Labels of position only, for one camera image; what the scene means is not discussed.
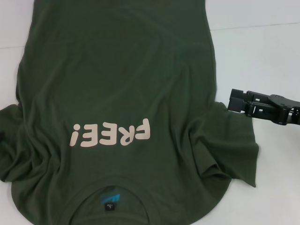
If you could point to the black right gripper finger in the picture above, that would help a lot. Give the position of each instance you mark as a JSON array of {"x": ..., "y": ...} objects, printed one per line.
[
  {"x": 235, "y": 105},
  {"x": 239, "y": 94}
]

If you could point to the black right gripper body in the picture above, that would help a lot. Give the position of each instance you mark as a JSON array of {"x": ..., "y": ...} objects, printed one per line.
[{"x": 291, "y": 112}]

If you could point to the dark green FREE! T-shirt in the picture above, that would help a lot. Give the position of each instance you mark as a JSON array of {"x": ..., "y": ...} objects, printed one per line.
[{"x": 122, "y": 82}]

